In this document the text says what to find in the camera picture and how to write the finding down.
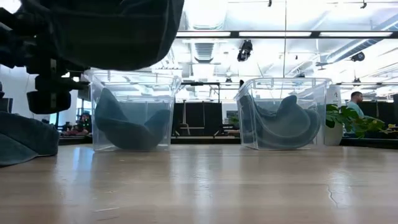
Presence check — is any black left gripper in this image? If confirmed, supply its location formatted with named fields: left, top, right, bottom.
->
left=0, top=6, right=52, bottom=75

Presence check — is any dark green hat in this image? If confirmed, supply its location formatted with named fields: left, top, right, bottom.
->
left=248, top=95, right=322, bottom=149

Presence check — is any person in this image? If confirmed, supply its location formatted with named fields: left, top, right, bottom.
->
left=76, top=112, right=93, bottom=134
left=343, top=91, right=365, bottom=138

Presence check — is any clear plastic bin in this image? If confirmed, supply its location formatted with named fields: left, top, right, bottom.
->
left=83, top=68, right=183, bottom=152
left=234, top=77, right=333, bottom=151

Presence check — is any black room divider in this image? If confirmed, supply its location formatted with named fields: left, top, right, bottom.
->
left=172, top=101, right=223, bottom=137

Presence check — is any white plant pot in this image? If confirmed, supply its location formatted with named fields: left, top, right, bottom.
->
left=323, top=121, right=344, bottom=147

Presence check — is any green leafy plant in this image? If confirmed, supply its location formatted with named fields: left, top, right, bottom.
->
left=325, top=104, right=398, bottom=139

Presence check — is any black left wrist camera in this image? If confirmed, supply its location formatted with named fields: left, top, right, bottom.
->
left=26, top=58, right=91, bottom=115

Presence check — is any black overhead camera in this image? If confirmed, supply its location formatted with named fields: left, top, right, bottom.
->
left=236, top=39, right=253, bottom=62

